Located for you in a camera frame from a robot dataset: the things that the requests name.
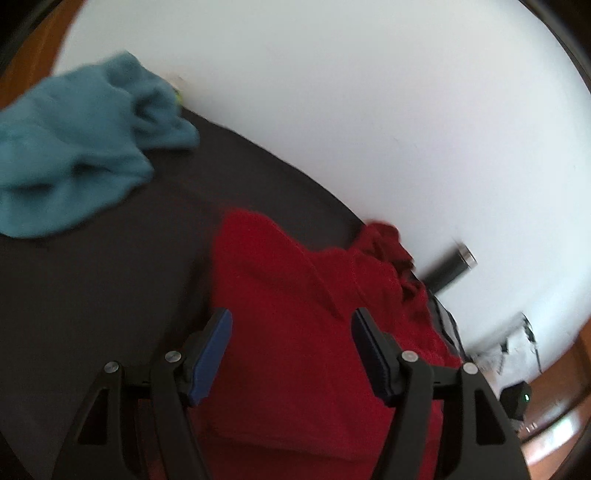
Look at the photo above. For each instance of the black device with green light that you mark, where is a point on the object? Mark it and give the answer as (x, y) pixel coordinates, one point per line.
(516, 399)

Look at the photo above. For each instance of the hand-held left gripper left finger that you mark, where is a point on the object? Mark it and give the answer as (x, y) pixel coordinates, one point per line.
(212, 350)

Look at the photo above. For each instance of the red knit sweater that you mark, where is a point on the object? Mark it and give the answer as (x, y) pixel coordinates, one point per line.
(300, 323)

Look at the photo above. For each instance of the white crumpled sheet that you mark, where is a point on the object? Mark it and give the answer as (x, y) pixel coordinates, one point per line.
(508, 346)

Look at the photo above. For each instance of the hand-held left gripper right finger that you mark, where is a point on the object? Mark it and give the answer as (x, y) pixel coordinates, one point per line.
(369, 355)

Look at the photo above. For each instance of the small yellow-green object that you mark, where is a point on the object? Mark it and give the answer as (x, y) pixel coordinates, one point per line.
(178, 94)

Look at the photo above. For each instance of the black cylinder with metal cap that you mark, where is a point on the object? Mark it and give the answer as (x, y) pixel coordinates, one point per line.
(450, 270)

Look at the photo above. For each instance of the teal blue garment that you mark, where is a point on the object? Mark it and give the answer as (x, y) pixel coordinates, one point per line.
(60, 152)

